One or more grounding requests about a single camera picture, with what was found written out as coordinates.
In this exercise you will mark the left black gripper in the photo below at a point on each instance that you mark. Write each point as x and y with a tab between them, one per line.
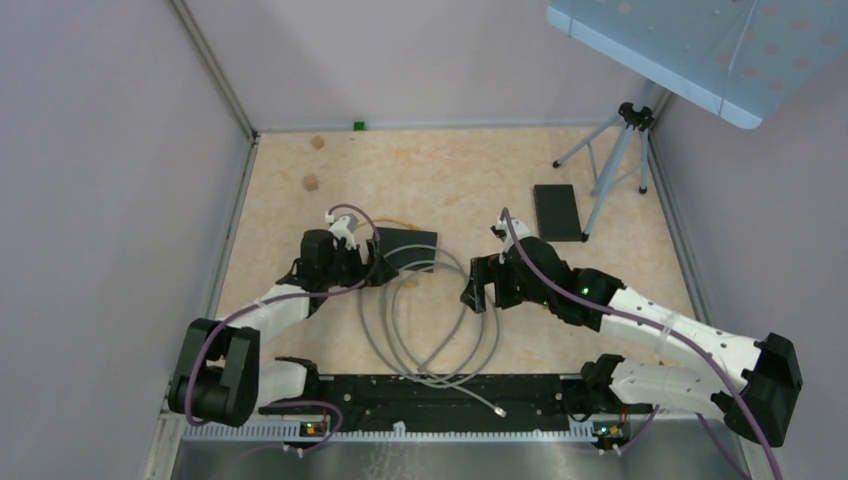
341	248

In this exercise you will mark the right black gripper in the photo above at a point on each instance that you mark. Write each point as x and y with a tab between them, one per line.
492	268

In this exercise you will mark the black network switch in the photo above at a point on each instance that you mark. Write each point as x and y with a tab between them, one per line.
407	249
557	215

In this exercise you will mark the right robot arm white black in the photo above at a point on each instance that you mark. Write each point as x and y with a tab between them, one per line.
752	385

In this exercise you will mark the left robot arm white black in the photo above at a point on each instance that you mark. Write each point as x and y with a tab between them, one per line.
218	377

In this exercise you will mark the wooden cube near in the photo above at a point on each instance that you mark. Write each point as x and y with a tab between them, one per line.
310	183

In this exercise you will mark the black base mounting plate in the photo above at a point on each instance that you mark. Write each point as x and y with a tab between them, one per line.
492	403

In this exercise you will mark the grey tripod stand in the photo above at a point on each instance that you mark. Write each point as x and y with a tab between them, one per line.
635	119

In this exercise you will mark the light blue perforated board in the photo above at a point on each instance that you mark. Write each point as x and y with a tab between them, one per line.
739	60

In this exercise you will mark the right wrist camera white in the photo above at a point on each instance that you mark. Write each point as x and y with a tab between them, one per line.
510	232

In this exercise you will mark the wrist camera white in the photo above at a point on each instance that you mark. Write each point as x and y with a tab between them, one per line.
510	232
344	225

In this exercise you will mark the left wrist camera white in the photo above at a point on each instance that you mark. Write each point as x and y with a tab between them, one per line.
344	225

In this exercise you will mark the white slotted cable duct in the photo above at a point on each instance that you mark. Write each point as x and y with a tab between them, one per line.
288	431

